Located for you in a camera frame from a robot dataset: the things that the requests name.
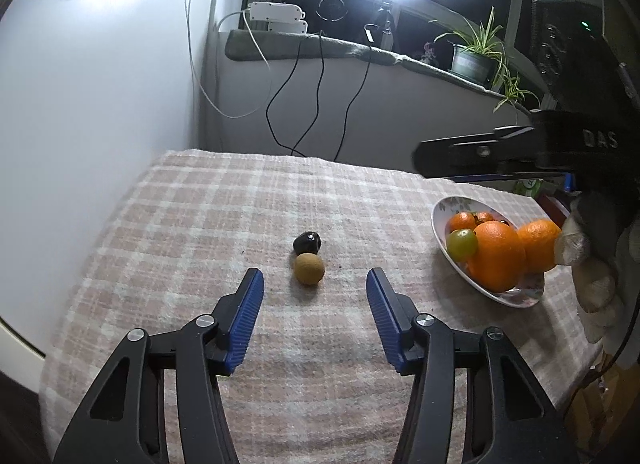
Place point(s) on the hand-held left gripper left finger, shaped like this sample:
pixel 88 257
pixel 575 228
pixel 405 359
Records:
pixel 245 319

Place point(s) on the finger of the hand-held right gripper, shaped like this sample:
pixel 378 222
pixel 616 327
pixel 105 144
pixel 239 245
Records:
pixel 500 176
pixel 465 154

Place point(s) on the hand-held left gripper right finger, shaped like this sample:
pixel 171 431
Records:
pixel 387 314

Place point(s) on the small mandarin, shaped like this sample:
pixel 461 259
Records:
pixel 461 221

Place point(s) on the green grape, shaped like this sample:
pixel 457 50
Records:
pixel 461 243

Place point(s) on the round orange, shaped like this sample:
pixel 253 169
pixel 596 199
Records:
pixel 540 244

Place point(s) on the brown longan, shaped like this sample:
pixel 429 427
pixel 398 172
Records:
pixel 309 269

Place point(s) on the large orange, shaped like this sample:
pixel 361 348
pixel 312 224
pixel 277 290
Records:
pixel 495 259

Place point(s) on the dark purple fruit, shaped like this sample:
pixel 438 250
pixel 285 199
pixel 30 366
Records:
pixel 306 242

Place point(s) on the white floral plate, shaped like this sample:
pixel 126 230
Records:
pixel 520 294

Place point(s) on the person's right hand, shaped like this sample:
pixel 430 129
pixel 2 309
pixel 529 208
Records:
pixel 595 269

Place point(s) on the green snack packet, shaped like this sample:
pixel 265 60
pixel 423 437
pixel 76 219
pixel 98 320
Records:
pixel 529 188

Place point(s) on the potted spider plant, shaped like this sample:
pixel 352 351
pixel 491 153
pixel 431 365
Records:
pixel 470 64

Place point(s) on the plaid blanket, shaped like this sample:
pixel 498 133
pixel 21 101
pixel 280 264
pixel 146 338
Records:
pixel 200 224

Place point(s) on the small flowering plant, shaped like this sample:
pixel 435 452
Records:
pixel 429 53

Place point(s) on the white power strip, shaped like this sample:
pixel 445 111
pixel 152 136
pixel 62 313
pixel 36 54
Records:
pixel 277 14

